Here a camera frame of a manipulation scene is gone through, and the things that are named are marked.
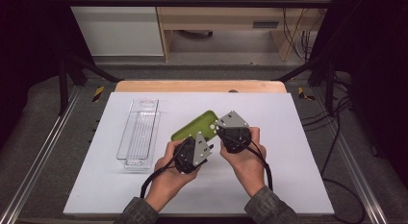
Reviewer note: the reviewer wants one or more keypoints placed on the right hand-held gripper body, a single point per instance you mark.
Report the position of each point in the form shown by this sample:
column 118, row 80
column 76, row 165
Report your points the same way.
column 235, row 137

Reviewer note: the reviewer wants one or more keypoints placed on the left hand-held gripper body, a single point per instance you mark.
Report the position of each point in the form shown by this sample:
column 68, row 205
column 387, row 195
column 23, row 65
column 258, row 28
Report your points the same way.
column 192, row 153

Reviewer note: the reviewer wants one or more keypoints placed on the green phone case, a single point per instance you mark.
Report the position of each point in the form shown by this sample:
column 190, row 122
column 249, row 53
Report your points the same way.
column 195, row 126

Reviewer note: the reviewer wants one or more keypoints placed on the person's right hand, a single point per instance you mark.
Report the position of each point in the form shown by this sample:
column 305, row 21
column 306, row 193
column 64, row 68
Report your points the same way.
column 247, row 163

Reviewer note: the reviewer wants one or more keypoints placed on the person's left hand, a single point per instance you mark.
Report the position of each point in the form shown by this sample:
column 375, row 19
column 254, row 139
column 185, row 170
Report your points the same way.
column 166, row 176

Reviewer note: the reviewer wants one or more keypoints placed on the white table sheet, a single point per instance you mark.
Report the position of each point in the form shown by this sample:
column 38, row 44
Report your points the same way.
column 275, row 144

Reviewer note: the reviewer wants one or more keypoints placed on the clear plastic tray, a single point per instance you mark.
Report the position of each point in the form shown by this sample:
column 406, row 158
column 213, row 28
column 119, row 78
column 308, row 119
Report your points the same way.
column 139, row 134

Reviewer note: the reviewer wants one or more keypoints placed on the yellow black tape strip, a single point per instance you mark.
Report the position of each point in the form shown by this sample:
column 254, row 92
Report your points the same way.
column 301, row 93
column 98, row 94

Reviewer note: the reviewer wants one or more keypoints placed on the light wooden desk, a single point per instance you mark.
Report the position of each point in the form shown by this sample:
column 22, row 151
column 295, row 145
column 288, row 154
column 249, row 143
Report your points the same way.
column 208, row 17

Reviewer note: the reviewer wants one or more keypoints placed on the white cabinet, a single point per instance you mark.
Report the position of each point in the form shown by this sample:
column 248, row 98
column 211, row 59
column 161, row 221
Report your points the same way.
column 118, row 31

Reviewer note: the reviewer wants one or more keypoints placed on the black frame stand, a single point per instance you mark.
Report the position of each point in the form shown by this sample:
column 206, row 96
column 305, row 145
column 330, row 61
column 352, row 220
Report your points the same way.
column 64, row 86
column 329, row 86

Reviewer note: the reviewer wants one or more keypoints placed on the aluminium floor rail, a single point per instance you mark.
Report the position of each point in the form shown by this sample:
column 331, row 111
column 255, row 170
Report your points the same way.
column 359, row 172
column 35, row 166

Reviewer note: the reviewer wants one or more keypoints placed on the black horizontal frame bar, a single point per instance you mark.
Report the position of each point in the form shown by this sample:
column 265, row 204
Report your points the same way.
column 192, row 3

